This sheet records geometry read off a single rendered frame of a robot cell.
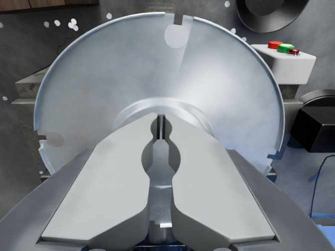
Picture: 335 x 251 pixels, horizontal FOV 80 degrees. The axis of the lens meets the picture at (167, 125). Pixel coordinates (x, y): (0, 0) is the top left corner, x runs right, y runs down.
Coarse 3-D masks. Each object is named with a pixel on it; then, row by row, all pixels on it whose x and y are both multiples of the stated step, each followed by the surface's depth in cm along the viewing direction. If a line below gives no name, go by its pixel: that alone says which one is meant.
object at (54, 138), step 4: (48, 132) 23; (52, 132) 23; (56, 132) 23; (48, 136) 23; (52, 136) 24; (56, 136) 24; (60, 136) 24; (48, 140) 24; (52, 140) 24; (56, 140) 24; (60, 140) 24; (52, 144) 24; (56, 144) 24; (60, 144) 24
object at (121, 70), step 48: (96, 48) 19; (144, 48) 19; (192, 48) 19; (240, 48) 20; (48, 96) 21; (96, 96) 21; (144, 96) 22; (192, 96) 22; (240, 96) 22; (48, 144) 24; (96, 144) 24; (240, 144) 25
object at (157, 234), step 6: (150, 222) 32; (150, 228) 33; (156, 228) 33; (162, 228) 33; (168, 228) 33; (150, 234) 34; (156, 234) 34; (162, 234) 34; (168, 234) 34; (144, 240) 34; (150, 240) 34; (156, 240) 35; (162, 240) 35; (168, 240) 35; (174, 240) 35
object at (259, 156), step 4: (256, 152) 25; (260, 152) 26; (264, 152) 26; (268, 152) 26; (252, 156) 26; (256, 156) 26; (260, 156) 26; (264, 156) 26; (256, 160) 26; (260, 160) 26; (264, 160) 26
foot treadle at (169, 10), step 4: (148, 4) 70; (152, 4) 70; (156, 4) 70; (160, 4) 70; (164, 4) 70; (168, 4) 70; (172, 4) 70; (148, 8) 71; (152, 8) 71; (156, 8) 71; (160, 8) 71; (164, 8) 71; (168, 8) 71; (172, 8) 71; (148, 12) 71; (168, 12) 71; (172, 12) 72
